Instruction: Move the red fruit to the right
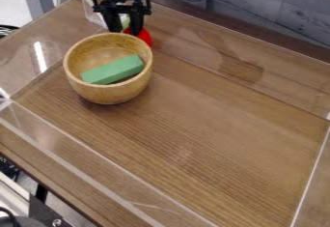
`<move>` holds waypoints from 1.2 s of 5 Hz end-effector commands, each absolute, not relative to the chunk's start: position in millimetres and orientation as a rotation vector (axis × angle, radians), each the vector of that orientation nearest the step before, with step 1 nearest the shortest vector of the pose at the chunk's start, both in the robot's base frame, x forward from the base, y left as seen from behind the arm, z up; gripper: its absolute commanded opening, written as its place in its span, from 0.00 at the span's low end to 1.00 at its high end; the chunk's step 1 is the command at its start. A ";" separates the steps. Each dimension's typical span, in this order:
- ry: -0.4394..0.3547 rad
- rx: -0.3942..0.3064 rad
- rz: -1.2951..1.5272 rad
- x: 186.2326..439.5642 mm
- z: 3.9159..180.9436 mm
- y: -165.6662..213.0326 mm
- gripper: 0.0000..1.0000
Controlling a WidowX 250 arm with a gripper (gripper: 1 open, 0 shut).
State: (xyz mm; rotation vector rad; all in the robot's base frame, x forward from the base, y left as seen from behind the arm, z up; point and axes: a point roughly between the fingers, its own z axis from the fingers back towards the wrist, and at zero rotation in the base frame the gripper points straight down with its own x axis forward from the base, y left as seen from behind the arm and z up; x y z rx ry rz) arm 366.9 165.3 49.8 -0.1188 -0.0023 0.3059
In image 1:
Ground clear acrylic tray enclosure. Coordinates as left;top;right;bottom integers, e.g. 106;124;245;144
0;0;330;227

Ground green rectangular block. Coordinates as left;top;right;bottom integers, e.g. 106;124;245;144
82;54;144;85

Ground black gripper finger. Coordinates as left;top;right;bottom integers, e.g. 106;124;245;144
102;10;123;33
130;10;144;36

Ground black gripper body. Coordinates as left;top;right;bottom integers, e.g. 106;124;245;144
92;0;151;15

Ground red plush fruit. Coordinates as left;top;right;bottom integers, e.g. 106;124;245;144
118;14;155;48

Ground black cable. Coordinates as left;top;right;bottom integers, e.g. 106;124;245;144
0;206;23;227

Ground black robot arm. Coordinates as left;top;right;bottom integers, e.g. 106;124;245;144
92;0;151;36

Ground wooden bowl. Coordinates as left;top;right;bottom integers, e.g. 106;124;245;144
63;33;154;104

